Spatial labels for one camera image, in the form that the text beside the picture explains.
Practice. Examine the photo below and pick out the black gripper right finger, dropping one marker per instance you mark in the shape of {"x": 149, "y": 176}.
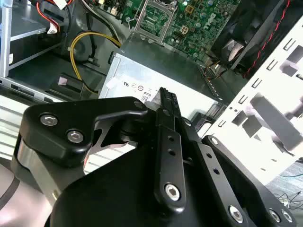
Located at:
{"x": 206, "y": 170}

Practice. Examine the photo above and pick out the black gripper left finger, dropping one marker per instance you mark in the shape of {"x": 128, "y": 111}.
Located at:
{"x": 71, "y": 111}

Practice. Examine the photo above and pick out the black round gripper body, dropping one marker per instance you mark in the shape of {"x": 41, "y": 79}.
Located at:
{"x": 113, "y": 201}

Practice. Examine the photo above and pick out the metal socket cover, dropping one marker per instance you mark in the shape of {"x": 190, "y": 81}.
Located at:
{"x": 151, "y": 34}

